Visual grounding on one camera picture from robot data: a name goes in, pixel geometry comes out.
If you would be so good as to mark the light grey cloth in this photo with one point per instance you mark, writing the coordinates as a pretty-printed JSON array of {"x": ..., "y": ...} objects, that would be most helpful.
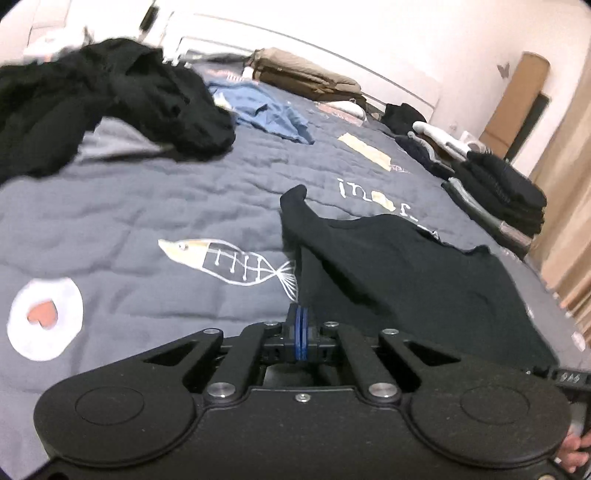
[{"x": 115, "y": 138}]

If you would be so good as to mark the white headboard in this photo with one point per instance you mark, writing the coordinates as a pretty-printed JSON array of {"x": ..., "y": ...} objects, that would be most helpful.
[{"x": 397, "y": 90}]

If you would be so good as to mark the stack of folded clothes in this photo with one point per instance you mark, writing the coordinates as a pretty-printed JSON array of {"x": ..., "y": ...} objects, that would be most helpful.
[{"x": 503, "y": 194}]

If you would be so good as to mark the person's right hand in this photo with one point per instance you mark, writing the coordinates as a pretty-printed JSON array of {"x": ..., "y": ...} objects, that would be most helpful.
[{"x": 575, "y": 452}]

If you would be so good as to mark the grey butterfly wall sticker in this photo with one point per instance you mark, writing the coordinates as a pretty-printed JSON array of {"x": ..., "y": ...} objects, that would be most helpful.
[{"x": 502, "y": 69}]

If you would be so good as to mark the white cloth heap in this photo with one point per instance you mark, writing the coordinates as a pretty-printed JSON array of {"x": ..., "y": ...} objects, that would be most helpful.
[{"x": 51, "y": 46}]

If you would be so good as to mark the black printed T-shirt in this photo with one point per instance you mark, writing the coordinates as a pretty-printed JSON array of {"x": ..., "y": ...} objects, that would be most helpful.
[{"x": 415, "y": 286}]

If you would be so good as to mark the blue shirt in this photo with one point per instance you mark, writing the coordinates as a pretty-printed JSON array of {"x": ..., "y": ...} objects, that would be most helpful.
[{"x": 263, "y": 108}]

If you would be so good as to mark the grey printed quilt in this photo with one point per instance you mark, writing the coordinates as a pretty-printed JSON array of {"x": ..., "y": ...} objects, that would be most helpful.
[{"x": 138, "y": 207}]

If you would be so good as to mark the brown folded blanket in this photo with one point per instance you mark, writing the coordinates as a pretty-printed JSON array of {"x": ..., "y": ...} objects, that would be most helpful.
[{"x": 300, "y": 74}]

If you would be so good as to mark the dark framed panel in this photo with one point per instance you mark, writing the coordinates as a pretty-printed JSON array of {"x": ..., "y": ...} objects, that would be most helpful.
[{"x": 531, "y": 124}]

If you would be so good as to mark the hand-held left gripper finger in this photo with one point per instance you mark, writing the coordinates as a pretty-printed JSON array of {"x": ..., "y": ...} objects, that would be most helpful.
[
  {"x": 298, "y": 337},
  {"x": 305, "y": 337}
]

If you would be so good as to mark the black crumpled cloth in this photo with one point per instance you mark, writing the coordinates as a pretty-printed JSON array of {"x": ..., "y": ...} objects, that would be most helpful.
[{"x": 401, "y": 117}]

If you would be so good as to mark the pile of black clothes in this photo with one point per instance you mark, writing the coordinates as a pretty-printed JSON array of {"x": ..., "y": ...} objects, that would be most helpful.
[{"x": 115, "y": 92}]

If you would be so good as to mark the navy folded garment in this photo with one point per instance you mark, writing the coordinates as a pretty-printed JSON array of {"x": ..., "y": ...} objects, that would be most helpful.
[{"x": 420, "y": 154}]

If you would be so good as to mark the tall cardboard box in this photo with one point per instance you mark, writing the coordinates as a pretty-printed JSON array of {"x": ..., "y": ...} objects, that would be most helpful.
[{"x": 517, "y": 101}]

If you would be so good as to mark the beige curtain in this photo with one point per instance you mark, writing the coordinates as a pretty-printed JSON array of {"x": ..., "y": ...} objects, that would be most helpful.
[{"x": 572, "y": 207}]

